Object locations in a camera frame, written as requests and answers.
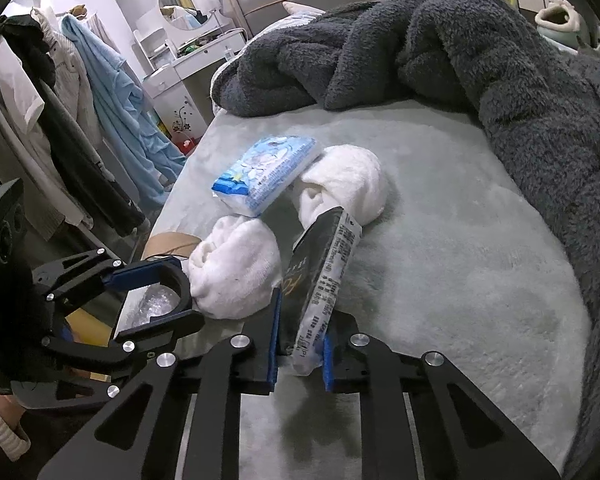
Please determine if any white striped hanging shirt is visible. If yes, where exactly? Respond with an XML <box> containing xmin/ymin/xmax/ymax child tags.
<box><xmin>30</xmin><ymin>6</ymin><xmax>107</xmax><ymax>161</ymax></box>

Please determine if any clear plastic wrapper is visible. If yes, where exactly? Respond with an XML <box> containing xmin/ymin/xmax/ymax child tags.
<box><xmin>130</xmin><ymin>287</ymin><xmax>181</xmax><ymax>328</ymax></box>

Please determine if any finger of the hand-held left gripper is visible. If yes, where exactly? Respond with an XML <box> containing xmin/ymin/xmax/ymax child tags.
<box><xmin>31</xmin><ymin>249</ymin><xmax>185</xmax><ymax>311</ymax></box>
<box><xmin>10</xmin><ymin>309</ymin><xmax>205</xmax><ymax>413</ymax></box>

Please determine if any white towel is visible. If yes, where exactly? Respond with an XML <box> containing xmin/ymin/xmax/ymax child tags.
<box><xmin>187</xmin><ymin>215</ymin><xmax>282</xmax><ymax>320</ymax></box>
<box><xmin>291</xmin><ymin>145</ymin><xmax>387</xmax><ymax>238</ymax></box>

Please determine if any white green plush toy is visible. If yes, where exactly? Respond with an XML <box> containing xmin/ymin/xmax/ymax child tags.
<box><xmin>534</xmin><ymin>0</ymin><xmax>590</xmax><ymax>45</ymax></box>

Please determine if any black tissue packet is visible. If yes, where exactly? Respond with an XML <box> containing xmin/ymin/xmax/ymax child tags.
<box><xmin>279</xmin><ymin>207</ymin><xmax>363</xmax><ymax>377</ymax></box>

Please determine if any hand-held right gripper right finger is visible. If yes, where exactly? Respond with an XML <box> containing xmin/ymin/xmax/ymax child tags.
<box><xmin>322</xmin><ymin>310</ymin><xmax>563</xmax><ymax>480</ymax></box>

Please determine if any white hanging t-shirt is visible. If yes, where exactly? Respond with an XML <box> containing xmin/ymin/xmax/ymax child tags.
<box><xmin>0</xmin><ymin>35</ymin><xmax>47</xmax><ymax>127</ymax></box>

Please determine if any blue patterned blanket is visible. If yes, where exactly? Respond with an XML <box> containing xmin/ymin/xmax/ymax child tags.
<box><xmin>209</xmin><ymin>9</ymin><xmax>333</xmax><ymax>111</ymax></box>

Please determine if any white pillow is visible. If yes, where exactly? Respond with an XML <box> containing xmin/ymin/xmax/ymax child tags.
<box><xmin>281</xmin><ymin>0</ymin><xmax>333</xmax><ymax>17</ymax></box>

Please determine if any light blue hanging garment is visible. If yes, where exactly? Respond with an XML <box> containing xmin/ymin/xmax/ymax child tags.
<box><xmin>60</xmin><ymin>12</ymin><xmax>187</xmax><ymax>211</ymax></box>

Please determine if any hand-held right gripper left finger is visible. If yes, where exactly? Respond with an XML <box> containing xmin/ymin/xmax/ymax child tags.
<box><xmin>37</xmin><ymin>287</ymin><xmax>283</xmax><ymax>480</ymax></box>

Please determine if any grey fleece blanket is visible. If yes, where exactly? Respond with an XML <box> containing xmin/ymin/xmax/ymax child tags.
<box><xmin>215</xmin><ymin>0</ymin><xmax>600</xmax><ymax>471</ymax></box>

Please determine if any white vanity table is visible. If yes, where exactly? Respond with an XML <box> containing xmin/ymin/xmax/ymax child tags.
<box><xmin>131</xmin><ymin>26</ymin><xmax>247</xmax><ymax>142</ymax></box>

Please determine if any bed with grey headboard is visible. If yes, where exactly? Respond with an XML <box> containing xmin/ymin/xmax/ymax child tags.
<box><xmin>147</xmin><ymin>97</ymin><xmax>593</xmax><ymax>480</ymax></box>

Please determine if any black hanging garment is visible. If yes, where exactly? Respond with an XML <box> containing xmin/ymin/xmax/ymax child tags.
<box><xmin>0</xmin><ymin>14</ymin><xmax>147</xmax><ymax>237</ymax></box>

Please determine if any yellow object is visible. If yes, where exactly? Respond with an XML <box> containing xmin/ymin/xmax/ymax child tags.
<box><xmin>66</xmin><ymin>307</ymin><xmax>114</xmax><ymax>347</ymax></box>

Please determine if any blue tissue packet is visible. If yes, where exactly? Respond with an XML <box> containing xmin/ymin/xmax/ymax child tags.
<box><xmin>211</xmin><ymin>135</ymin><xmax>323</xmax><ymax>218</ymax></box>

